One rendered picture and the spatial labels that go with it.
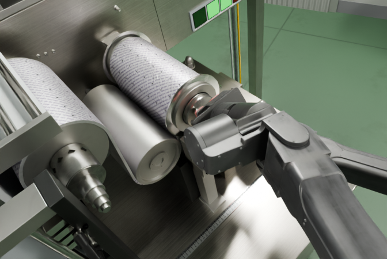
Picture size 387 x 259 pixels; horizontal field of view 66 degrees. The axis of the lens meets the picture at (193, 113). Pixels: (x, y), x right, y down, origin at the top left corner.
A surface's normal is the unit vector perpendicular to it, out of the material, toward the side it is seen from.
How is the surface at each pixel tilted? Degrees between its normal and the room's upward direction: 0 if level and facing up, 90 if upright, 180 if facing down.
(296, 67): 0
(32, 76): 29
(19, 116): 0
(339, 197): 11
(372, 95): 0
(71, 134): 90
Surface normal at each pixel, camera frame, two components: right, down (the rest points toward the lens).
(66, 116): 0.22, -0.84
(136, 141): -0.31, -0.50
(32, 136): 0.66, 0.50
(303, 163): -0.10, -0.76
